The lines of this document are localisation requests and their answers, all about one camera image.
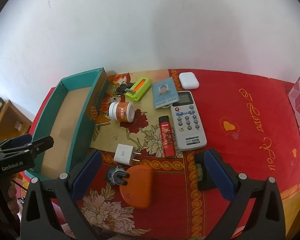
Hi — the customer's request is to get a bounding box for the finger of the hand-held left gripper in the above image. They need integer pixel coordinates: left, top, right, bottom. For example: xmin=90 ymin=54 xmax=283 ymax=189
xmin=0 ymin=134 xmax=33 ymax=153
xmin=0 ymin=136 xmax=54 ymax=160

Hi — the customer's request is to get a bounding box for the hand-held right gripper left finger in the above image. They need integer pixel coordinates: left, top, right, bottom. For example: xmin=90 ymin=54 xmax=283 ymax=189
xmin=20 ymin=149 xmax=103 ymax=240

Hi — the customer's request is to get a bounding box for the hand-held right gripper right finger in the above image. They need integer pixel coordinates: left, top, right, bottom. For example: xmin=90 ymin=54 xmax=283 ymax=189
xmin=194 ymin=148 xmax=287 ymax=240

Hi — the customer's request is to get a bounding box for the teal cardboard box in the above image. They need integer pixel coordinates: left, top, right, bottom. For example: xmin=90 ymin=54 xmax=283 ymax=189
xmin=24 ymin=67 xmax=108 ymax=180

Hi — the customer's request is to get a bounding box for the white charger plug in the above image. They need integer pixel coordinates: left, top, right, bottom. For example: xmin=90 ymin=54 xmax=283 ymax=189
xmin=114 ymin=144 xmax=142 ymax=167

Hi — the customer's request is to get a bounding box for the orange toy with penguin figure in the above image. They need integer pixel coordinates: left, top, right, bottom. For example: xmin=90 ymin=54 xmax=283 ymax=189
xmin=106 ymin=164 xmax=154 ymax=210

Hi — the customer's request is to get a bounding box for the white remote control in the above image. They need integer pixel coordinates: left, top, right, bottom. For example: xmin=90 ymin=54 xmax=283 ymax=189
xmin=170 ymin=91 xmax=207 ymax=152

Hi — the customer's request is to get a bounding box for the red lighter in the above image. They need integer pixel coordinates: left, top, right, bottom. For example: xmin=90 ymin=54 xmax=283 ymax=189
xmin=159 ymin=116 xmax=176 ymax=157

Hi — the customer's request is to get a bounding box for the orange jar with white lid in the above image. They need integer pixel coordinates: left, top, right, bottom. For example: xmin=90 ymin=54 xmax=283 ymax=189
xmin=109 ymin=102 xmax=135 ymax=123

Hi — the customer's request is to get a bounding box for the bunch of keys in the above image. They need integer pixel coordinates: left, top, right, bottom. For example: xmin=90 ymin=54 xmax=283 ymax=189
xmin=112 ymin=81 xmax=135 ymax=103

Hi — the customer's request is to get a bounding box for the green case with orange strip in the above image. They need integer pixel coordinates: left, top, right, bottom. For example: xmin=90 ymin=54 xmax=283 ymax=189
xmin=125 ymin=77 xmax=152 ymax=102

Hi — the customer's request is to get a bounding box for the wooden shelf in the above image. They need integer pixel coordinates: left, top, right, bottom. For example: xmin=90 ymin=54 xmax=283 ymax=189
xmin=0 ymin=87 xmax=33 ymax=145

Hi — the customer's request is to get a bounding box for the red heart-embroidered blanket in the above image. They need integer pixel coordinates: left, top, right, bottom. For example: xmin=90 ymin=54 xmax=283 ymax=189
xmin=34 ymin=69 xmax=300 ymax=238

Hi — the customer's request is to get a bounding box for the floral printed cloth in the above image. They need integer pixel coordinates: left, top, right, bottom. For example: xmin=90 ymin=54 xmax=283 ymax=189
xmin=50 ymin=69 xmax=210 ymax=240

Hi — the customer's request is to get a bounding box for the blue photo card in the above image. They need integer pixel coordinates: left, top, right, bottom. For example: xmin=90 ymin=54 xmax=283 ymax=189
xmin=152 ymin=77 xmax=179 ymax=109

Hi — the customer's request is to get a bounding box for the white earbuds case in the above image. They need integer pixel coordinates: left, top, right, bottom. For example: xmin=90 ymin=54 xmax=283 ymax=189
xmin=179 ymin=72 xmax=199 ymax=90

